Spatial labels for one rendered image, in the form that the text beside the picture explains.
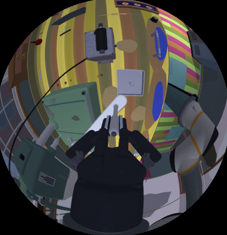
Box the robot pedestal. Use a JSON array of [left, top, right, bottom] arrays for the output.
[[178, 162, 207, 212]]

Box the grey drill column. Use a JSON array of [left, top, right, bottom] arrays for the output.
[[35, 118, 59, 147]]

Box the green drill head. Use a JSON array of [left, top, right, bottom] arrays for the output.
[[13, 137, 78, 202]]

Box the brown cardboard box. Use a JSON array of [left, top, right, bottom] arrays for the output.
[[8, 42, 30, 91]]

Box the blue tray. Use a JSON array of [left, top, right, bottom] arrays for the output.
[[114, 0, 160, 14]]

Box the grey square post plate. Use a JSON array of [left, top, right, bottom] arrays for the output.
[[116, 69, 145, 97]]

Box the grey rail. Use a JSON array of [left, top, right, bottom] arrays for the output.
[[151, 30, 162, 58]]

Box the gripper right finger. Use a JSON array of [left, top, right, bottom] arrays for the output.
[[118, 115, 162, 164]]

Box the grey ruler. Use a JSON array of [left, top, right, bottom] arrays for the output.
[[38, 67, 44, 91]]

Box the black cylinder switch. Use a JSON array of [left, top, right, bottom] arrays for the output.
[[95, 22, 109, 54]]

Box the white pilot bit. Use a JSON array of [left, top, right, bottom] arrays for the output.
[[50, 134, 62, 150]]

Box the green drill base plate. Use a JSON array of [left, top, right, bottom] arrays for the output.
[[41, 81, 103, 148]]

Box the black cable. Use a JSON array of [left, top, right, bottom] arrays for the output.
[[8, 58, 87, 176]]

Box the grey speckled switch box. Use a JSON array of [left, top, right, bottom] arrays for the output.
[[84, 27, 117, 65]]

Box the dark grey vented cabinet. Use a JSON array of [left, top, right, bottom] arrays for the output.
[[186, 29, 218, 62]]

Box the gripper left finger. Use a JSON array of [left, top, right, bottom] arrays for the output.
[[66, 115, 111, 160]]

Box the dark grey flat bar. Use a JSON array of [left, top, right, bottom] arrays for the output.
[[50, 7, 87, 25]]

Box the grey knurled jig handle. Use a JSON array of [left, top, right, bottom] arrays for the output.
[[108, 104, 123, 137]]

